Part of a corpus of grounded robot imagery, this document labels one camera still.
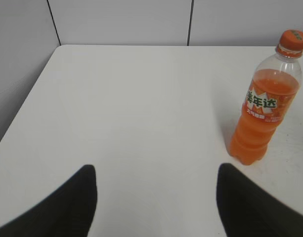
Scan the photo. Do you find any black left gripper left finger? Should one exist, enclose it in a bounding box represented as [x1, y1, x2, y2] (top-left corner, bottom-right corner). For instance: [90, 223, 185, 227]
[0, 164, 98, 237]

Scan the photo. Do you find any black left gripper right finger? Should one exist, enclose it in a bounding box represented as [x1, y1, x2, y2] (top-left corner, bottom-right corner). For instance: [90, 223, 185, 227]
[216, 163, 303, 237]

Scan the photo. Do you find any orange bottle cap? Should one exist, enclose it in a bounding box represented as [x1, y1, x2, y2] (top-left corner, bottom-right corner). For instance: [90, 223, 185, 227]
[279, 30, 303, 51]

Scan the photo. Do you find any orange soda plastic bottle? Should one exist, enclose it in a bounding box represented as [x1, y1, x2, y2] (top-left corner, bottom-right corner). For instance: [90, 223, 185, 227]
[228, 44, 303, 165]

